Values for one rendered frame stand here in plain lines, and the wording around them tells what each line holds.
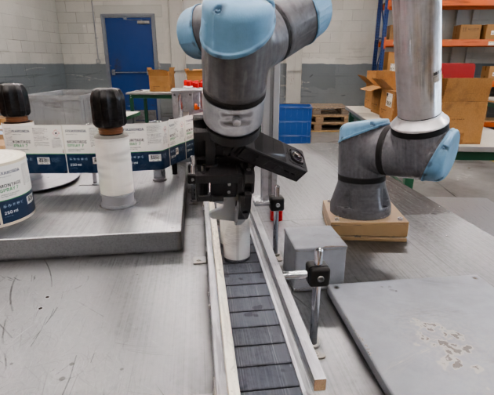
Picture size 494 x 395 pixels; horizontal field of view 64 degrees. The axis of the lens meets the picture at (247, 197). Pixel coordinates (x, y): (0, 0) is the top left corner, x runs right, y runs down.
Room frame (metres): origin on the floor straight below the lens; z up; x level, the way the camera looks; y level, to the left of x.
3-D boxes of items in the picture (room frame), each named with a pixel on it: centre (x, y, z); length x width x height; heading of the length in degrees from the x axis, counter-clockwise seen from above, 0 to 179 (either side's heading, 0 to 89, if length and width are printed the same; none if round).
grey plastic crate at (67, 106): (3.10, 1.33, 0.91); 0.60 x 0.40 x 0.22; 179
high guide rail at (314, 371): (0.83, 0.00, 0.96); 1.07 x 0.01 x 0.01; 7
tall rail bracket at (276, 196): (0.79, -0.04, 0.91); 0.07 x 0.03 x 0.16; 97
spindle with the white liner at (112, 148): (1.00, 0.34, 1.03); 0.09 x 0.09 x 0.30
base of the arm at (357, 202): (0.96, -0.29, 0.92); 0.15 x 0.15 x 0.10
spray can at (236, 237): (0.69, 0.02, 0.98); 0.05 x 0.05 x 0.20
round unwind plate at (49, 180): (1.21, 0.69, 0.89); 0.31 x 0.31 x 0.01
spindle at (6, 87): (1.21, 0.69, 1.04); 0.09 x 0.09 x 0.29
